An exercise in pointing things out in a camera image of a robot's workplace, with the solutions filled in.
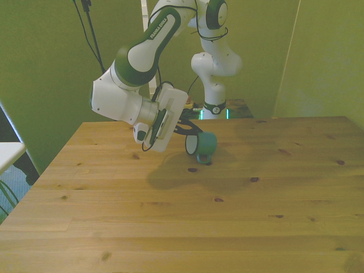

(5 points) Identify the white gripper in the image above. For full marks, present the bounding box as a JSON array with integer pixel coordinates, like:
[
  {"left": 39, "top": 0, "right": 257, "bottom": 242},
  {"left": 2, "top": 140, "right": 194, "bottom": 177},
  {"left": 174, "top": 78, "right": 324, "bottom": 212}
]
[{"left": 143, "top": 88, "right": 204, "bottom": 153}]

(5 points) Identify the teal enamel mug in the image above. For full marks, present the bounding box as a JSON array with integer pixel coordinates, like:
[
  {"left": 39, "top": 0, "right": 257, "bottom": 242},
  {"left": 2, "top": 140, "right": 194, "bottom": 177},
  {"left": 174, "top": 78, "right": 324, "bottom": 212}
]
[{"left": 184, "top": 131, "right": 218, "bottom": 166}]

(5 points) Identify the black tripod stand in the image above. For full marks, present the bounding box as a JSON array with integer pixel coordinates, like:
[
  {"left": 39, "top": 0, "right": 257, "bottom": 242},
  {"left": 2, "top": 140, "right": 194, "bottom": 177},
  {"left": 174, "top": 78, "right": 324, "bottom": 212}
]
[{"left": 81, "top": 0, "right": 107, "bottom": 73}]

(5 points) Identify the white side table top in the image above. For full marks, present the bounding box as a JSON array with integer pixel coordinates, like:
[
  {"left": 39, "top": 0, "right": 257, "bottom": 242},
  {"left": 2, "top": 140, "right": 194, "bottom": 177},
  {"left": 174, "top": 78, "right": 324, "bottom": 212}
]
[{"left": 0, "top": 142, "right": 27, "bottom": 175}]

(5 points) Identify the coiled black cable bundle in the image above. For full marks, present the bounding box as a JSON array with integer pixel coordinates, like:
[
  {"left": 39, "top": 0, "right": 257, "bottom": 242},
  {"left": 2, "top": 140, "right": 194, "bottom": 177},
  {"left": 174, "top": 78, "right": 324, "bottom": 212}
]
[{"left": 181, "top": 106, "right": 204, "bottom": 121}]

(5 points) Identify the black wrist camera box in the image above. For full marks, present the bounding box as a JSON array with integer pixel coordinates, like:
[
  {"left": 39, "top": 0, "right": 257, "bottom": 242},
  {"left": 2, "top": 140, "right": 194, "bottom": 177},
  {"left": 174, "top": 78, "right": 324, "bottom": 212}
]
[{"left": 152, "top": 109, "right": 175, "bottom": 142}]

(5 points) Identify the short black camera cable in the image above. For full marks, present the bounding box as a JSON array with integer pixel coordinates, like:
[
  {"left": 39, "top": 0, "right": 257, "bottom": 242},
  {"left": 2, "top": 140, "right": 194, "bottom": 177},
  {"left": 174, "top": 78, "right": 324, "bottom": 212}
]
[{"left": 142, "top": 81, "right": 175, "bottom": 152}]

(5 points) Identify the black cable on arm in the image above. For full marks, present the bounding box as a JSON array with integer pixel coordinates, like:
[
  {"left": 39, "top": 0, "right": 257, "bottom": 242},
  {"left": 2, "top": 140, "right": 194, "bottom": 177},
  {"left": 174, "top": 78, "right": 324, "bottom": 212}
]
[{"left": 187, "top": 0, "right": 229, "bottom": 42}]

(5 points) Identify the long black cable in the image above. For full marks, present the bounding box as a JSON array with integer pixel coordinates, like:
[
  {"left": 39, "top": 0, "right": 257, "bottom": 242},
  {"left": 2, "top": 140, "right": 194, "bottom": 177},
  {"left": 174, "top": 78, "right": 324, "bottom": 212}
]
[{"left": 72, "top": 0, "right": 201, "bottom": 95}]

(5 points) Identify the grey slanted frame bar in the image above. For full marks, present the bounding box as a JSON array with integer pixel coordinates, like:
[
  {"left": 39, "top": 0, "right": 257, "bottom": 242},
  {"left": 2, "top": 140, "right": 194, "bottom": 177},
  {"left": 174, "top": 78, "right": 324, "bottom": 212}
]
[{"left": 0, "top": 99, "right": 41, "bottom": 184}]

